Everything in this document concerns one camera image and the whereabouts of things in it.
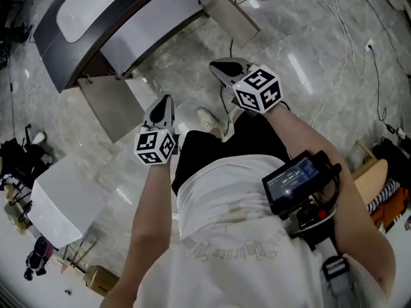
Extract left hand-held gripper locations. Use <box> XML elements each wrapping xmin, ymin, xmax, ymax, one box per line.
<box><xmin>133</xmin><ymin>94</ymin><xmax>179</xmax><ymax>166</ymax></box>

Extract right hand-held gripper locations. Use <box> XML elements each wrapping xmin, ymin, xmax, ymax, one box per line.
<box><xmin>208</xmin><ymin>57</ymin><xmax>284</xmax><ymax>115</ymax></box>

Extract brown wooden cabinet door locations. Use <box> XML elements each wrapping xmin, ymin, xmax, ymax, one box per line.
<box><xmin>195</xmin><ymin>0</ymin><xmax>261</xmax><ymax>46</ymax></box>
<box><xmin>78</xmin><ymin>74</ymin><xmax>143</xmax><ymax>144</ymax></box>

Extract person's left forearm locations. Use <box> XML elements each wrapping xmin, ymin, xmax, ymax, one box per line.
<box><xmin>99</xmin><ymin>161</ymin><xmax>177</xmax><ymax>308</ymax></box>

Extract person's right forearm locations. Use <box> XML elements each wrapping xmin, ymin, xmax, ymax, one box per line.
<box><xmin>262</xmin><ymin>102</ymin><xmax>398</xmax><ymax>298</ymax></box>

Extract white box cabinet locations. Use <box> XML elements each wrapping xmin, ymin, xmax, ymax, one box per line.
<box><xmin>26</xmin><ymin>154</ymin><xmax>104</xmax><ymax>250</ymax></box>

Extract dark sink cabinet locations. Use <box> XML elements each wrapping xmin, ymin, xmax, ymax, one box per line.
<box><xmin>31</xmin><ymin>0</ymin><xmax>209</xmax><ymax>94</ymax></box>

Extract person's right white shoe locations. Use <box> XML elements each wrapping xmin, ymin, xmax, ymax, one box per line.
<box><xmin>227</xmin><ymin>107</ymin><xmax>243</xmax><ymax>124</ymax></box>

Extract person's white shoe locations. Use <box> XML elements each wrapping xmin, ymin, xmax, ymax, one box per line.
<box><xmin>227</xmin><ymin>107</ymin><xmax>243</xmax><ymax>124</ymax></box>
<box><xmin>196</xmin><ymin>107</ymin><xmax>225</xmax><ymax>133</ymax></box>

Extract person's left white shoe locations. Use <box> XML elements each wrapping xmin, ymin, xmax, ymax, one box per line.
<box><xmin>196</xmin><ymin>107</ymin><xmax>225</xmax><ymax>133</ymax></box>

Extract person's black shorts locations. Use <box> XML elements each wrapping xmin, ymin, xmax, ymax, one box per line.
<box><xmin>171</xmin><ymin>110</ymin><xmax>290</xmax><ymax>196</ymax></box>

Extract black screen device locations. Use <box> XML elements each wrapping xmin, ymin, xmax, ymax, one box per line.
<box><xmin>261</xmin><ymin>150</ymin><xmax>343</xmax><ymax>218</ymax></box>

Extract black bag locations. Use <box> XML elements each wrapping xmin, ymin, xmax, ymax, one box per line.
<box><xmin>0</xmin><ymin>124</ymin><xmax>55</xmax><ymax>191</ymax></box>

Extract person's white t-shirt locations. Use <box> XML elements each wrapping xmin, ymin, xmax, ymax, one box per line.
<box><xmin>134</xmin><ymin>154</ymin><xmax>388</xmax><ymax>308</ymax></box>

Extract cardboard box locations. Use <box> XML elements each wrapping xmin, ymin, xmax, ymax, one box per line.
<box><xmin>83</xmin><ymin>264</ymin><xmax>121</xmax><ymax>298</ymax></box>

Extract black power adapter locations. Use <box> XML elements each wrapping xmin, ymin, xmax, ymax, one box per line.
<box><xmin>386</xmin><ymin>123</ymin><xmax>408</xmax><ymax>140</ymax></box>

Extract wooden chair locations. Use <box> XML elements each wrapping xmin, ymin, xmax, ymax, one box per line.
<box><xmin>351</xmin><ymin>139</ymin><xmax>411</xmax><ymax>234</ymax></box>

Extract striped cloth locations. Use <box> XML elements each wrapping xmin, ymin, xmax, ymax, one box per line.
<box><xmin>365</xmin><ymin>177</ymin><xmax>403</xmax><ymax>218</ymax></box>

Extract orange cloth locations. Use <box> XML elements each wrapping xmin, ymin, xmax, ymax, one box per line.
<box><xmin>371</xmin><ymin>187</ymin><xmax>411</xmax><ymax>234</ymax></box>

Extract long white floor cable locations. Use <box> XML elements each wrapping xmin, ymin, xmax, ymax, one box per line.
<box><xmin>310</xmin><ymin>0</ymin><xmax>369</xmax><ymax>128</ymax></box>

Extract thin black floor cable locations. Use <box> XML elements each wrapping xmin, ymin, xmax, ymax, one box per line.
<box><xmin>369</xmin><ymin>45</ymin><xmax>388</xmax><ymax>123</ymax></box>

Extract black mount with red button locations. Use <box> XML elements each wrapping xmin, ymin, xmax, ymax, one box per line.
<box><xmin>278</xmin><ymin>194</ymin><xmax>338</xmax><ymax>253</ymax></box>

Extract black and white camera device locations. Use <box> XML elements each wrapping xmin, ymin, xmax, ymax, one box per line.
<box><xmin>23</xmin><ymin>235</ymin><xmax>53</xmax><ymax>282</ymax></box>

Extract grey shoulder strap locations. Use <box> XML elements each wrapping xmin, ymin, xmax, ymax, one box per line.
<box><xmin>307</xmin><ymin>232</ymin><xmax>354</xmax><ymax>308</ymax></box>

